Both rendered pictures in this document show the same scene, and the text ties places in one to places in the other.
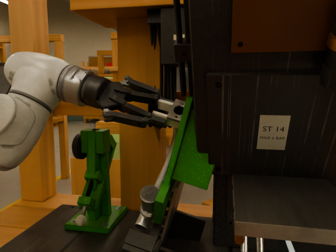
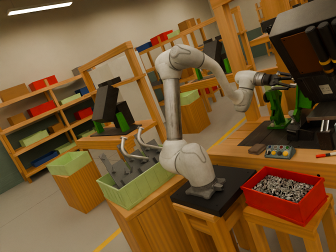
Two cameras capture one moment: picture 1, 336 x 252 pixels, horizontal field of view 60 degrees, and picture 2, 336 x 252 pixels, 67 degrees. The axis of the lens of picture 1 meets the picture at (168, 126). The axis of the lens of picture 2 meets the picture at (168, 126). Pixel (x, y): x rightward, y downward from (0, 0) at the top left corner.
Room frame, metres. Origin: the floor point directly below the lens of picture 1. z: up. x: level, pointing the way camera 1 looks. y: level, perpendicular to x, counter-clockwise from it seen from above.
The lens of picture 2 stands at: (-0.99, -0.38, 1.67)
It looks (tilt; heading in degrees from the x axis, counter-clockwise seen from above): 15 degrees down; 42
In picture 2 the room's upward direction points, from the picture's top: 22 degrees counter-clockwise
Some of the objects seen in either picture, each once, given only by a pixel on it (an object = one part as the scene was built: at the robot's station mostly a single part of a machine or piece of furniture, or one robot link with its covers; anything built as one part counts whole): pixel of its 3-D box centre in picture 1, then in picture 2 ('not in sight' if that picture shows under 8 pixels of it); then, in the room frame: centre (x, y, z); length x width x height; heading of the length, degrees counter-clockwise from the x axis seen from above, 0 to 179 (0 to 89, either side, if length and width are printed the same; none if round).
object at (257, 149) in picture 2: not in sight; (257, 148); (0.43, 0.26, 0.91); 0.10 x 0.08 x 0.03; 158
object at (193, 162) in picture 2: not in sight; (195, 162); (0.04, 0.46, 1.06); 0.18 x 0.16 x 0.22; 74
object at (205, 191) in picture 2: not in sight; (206, 183); (0.04, 0.43, 0.92); 0.22 x 0.18 x 0.06; 79
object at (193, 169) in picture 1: (195, 146); (306, 94); (0.57, -0.05, 1.17); 0.13 x 0.12 x 0.20; 78
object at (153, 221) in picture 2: not in sight; (167, 220); (0.21, 1.11, 0.39); 0.68 x 0.52 x 0.79; 158
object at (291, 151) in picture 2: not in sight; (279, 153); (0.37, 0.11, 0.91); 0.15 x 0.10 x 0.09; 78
